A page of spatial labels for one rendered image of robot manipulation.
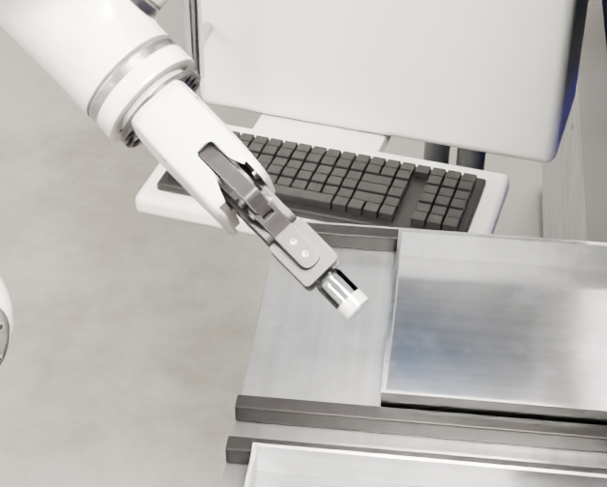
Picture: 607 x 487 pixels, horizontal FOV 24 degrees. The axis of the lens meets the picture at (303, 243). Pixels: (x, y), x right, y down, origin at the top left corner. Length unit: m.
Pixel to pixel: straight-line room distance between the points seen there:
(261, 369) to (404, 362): 0.15
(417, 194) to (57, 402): 1.12
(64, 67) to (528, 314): 0.66
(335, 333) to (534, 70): 0.50
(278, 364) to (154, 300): 1.46
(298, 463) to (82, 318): 1.59
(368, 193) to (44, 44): 0.79
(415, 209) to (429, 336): 0.30
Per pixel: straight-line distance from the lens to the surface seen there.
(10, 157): 3.36
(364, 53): 1.85
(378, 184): 1.78
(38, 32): 1.04
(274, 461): 1.32
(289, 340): 1.47
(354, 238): 1.58
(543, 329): 1.50
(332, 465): 1.32
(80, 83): 1.03
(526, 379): 1.44
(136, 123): 1.00
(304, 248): 0.99
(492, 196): 1.81
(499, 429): 1.36
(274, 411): 1.37
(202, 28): 1.89
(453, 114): 1.86
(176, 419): 2.64
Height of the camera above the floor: 1.86
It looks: 38 degrees down
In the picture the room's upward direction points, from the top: straight up
